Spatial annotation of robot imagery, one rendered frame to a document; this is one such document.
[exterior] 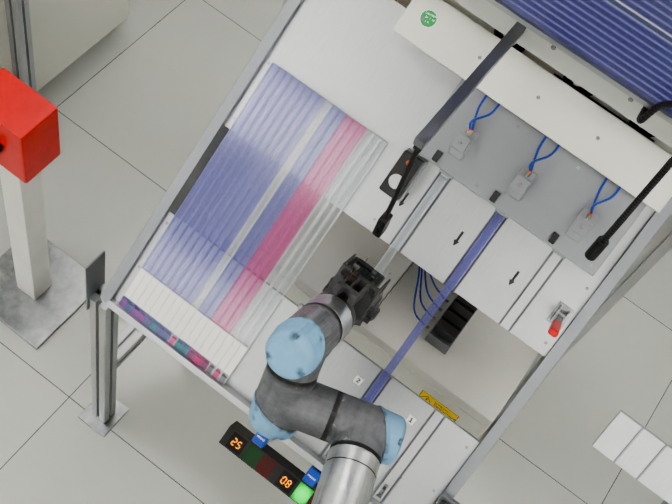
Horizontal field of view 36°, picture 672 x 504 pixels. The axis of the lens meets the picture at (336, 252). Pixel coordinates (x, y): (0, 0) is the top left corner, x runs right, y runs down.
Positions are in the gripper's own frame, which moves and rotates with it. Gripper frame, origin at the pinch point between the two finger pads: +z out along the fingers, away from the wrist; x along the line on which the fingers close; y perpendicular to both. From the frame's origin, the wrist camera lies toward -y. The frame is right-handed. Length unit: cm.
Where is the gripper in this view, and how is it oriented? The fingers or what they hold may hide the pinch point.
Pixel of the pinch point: (369, 282)
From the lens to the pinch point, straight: 170.7
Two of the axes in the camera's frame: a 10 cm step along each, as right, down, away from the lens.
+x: -8.0, -5.8, 1.4
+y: 4.7, -7.6, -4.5
